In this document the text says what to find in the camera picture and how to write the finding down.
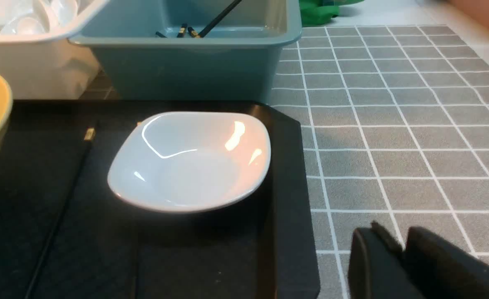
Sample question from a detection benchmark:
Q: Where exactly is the pile of white soup spoons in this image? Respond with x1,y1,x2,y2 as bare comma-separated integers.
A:
0,0,81,35

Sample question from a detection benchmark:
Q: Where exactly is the black chopstick gold band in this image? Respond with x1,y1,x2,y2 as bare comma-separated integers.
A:
24,126,96,299

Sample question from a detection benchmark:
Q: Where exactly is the small white plastic bin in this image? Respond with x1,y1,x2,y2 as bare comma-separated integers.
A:
0,0,108,100

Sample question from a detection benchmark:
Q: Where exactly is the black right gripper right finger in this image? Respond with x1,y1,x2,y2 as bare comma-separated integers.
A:
404,226,489,299

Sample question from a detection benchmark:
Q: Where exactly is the black chopstick lying in bin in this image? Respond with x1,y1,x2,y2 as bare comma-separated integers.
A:
187,27,201,38

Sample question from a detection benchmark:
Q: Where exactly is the green cloth backdrop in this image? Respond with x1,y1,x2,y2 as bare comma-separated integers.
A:
299,0,361,28

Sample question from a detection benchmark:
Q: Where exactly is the black plastic serving tray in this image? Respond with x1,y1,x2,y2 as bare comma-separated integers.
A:
0,100,320,299

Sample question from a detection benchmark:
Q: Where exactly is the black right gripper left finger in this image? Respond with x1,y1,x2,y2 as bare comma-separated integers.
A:
348,221,419,299

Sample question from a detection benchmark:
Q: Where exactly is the white square shallow dish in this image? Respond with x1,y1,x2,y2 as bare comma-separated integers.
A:
107,111,272,214

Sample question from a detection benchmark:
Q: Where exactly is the teal plastic bin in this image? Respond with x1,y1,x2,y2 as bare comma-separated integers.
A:
69,0,302,102

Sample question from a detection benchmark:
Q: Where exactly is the leaning black chopstick in bin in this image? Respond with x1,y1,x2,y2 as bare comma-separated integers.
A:
196,0,242,38

